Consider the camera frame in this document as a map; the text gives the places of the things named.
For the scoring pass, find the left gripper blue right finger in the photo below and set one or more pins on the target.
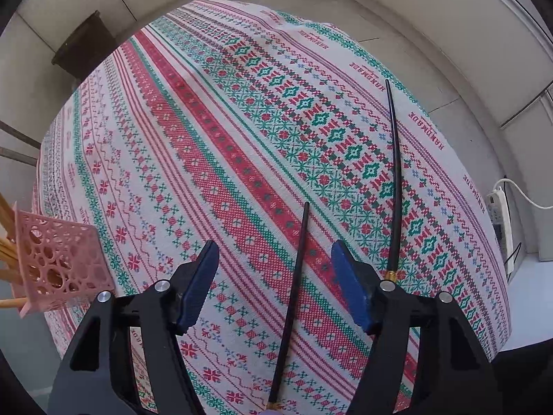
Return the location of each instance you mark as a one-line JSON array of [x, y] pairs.
[[358, 282]]

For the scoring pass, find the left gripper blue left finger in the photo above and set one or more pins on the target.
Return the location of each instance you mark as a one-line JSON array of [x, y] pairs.
[[192, 282]]

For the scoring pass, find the white kitchen cabinets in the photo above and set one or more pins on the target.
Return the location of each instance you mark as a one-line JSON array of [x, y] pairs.
[[481, 68]]

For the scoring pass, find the black chopstick on right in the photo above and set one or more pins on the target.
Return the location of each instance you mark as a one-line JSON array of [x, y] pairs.
[[394, 249]]

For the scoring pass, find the black chopstick gold tip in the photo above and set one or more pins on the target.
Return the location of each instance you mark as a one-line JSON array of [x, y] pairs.
[[272, 404]]

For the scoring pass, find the pink perforated utensil basket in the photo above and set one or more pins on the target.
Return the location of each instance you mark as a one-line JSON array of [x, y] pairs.
[[61, 263]]

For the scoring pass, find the patterned striped tablecloth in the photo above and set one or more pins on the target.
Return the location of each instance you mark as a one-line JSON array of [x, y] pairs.
[[231, 122]]

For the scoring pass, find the white power strip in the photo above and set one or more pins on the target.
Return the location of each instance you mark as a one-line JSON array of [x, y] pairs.
[[498, 212]]

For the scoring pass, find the upright wooden chopstick in basket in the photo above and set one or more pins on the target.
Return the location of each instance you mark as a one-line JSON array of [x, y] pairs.
[[8, 251]]

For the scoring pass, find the leaning wooden chopstick in basket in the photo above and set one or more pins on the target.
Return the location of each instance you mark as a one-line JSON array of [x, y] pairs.
[[7, 216]]

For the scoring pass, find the dark brown trash bin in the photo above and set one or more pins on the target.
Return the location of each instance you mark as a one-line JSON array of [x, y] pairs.
[[85, 48]]

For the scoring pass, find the blue handled mop pole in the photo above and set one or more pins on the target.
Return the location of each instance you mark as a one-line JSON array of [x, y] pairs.
[[18, 157]]

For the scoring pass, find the green handled broom pole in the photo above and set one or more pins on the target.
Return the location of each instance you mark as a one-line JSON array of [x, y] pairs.
[[15, 133]]

